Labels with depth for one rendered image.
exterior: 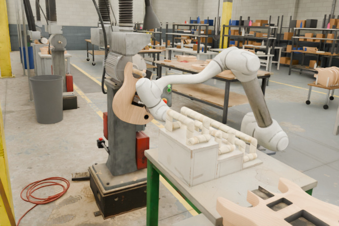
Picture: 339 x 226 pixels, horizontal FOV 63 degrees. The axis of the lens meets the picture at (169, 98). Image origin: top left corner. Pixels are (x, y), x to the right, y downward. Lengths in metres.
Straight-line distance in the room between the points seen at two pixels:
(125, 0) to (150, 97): 0.71
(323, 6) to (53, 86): 11.91
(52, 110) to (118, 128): 2.51
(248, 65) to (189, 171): 0.74
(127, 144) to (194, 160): 1.37
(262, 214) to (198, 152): 0.36
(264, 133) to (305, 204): 0.95
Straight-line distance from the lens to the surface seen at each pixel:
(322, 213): 1.05
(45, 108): 4.77
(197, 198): 1.17
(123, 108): 1.97
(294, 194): 1.10
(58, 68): 5.50
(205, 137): 1.20
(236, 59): 1.68
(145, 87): 1.58
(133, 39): 1.82
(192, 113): 1.26
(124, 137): 2.45
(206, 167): 1.23
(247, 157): 1.44
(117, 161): 2.52
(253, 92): 1.79
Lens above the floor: 1.58
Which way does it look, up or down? 15 degrees down
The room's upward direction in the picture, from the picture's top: 2 degrees clockwise
